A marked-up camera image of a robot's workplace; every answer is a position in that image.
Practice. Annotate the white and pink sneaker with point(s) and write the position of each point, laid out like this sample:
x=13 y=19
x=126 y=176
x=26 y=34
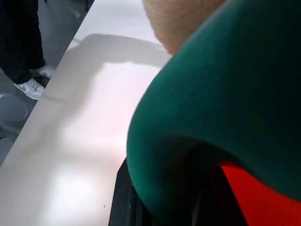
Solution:
x=45 y=70
x=30 y=89

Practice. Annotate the grey rounded object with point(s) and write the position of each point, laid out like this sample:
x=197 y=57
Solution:
x=11 y=107

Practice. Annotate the orange and green backpack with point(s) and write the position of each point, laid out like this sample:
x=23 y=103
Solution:
x=211 y=99

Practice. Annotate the person in black trousers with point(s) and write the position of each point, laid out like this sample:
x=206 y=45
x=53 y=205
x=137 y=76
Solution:
x=18 y=37

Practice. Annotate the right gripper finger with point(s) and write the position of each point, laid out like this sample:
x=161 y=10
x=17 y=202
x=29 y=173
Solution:
x=124 y=202

